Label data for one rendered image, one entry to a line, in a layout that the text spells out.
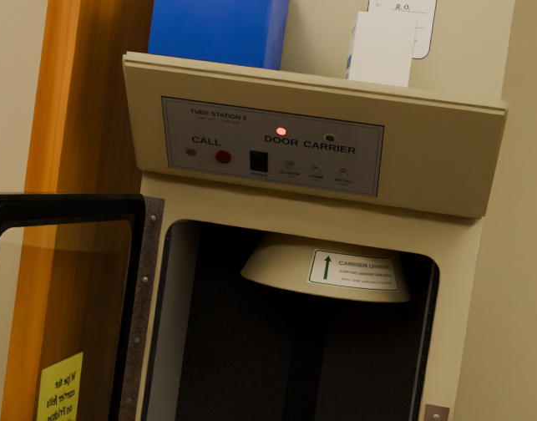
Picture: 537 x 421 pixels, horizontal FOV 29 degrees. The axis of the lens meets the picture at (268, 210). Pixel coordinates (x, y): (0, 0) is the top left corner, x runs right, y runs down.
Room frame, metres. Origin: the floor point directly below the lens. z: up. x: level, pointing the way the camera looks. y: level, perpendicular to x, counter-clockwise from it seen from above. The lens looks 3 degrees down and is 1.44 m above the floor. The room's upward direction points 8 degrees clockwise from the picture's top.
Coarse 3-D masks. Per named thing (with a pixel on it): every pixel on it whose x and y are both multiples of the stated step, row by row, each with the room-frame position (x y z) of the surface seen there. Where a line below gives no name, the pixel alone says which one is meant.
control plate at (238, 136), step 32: (192, 128) 0.91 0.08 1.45; (224, 128) 0.91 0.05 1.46; (256, 128) 0.90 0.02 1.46; (288, 128) 0.89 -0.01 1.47; (320, 128) 0.88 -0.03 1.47; (352, 128) 0.88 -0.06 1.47; (192, 160) 0.94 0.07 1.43; (320, 160) 0.91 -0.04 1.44; (352, 160) 0.90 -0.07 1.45; (352, 192) 0.93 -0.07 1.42
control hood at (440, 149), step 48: (144, 96) 0.90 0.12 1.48; (192, 96) 0.89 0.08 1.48; (240, 96) 0.88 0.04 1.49; (288, 96) 0.87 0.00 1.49; (336, 96) 0.86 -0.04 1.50; (384, 96) 0.85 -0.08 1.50; (432, 96) 0.84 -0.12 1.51; (144, 144) 0.94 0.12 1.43; (384, 144) 0.88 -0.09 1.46; (432, 144) 0.87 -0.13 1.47; (480, 144) 0.86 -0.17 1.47; (336, 192) 0.94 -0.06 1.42; (384, 192) 0.92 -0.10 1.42; (432, 192) 0.91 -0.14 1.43; (480, 192) 0.90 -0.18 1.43
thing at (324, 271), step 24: (264, 240) 1.05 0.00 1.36; (288, 240) 1.01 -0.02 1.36; (312, 240) 1.00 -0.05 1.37; (264, 264) 1.02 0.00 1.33; (288, 264) 1.00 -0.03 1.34; (312, 264) 0.99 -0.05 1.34; (336, 264) 0.99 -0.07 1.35; (360, 264) 1.00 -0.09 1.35; (384, 264) 1.01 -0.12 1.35; (288, 288) 0.99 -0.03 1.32; (312, 288) 0.98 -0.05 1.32; (336, 288) 0.98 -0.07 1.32; (360, 288) 0.99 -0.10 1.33; (384, 288) 1.00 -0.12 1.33; (408, 288) 1.05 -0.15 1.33
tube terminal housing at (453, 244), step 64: (320, 0) 0.97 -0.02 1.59; (448, 0) 0.96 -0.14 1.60; (512, 0) 0.95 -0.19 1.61; (320, 64) 0.97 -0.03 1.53; (448, 64) 0.96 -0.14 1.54; (192, 192) 0.99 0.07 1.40; (256, 192) 0.98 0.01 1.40; (448, 256) 0.95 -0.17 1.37; (448, 320) 0.95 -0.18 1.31; (448, 384) 0.95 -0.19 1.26
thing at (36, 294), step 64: (0, 192) 0.71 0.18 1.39; (64, 192) 0.81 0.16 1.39; (128, 192) 0.93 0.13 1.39; (0, 256) 0.71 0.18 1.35; (64, 256) 0.82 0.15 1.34; (128, 256) 0.95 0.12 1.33; (0, 320) 0.73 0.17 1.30; (64, 320) 0.83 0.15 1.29; (0, 384) 0.74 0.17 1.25; (64, 384) 0.85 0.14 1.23
